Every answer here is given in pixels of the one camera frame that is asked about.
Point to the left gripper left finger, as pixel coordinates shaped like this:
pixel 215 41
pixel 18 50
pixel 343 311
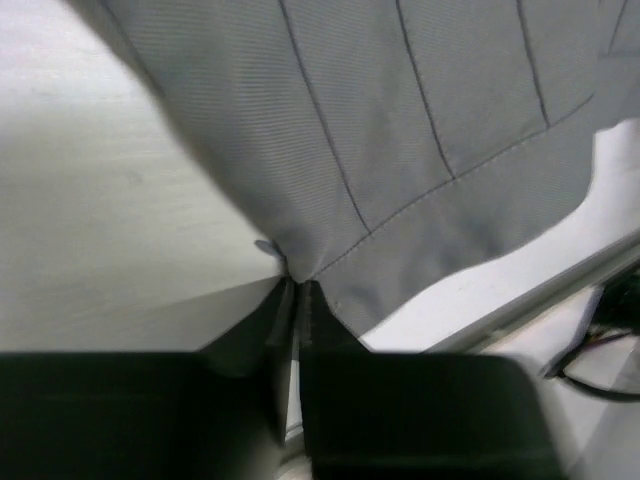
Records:
pixel 215 413

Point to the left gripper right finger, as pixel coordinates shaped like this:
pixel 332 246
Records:
pixel 398 416

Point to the grey pleated skirt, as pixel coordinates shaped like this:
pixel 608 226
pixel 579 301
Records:
pixel 385 145

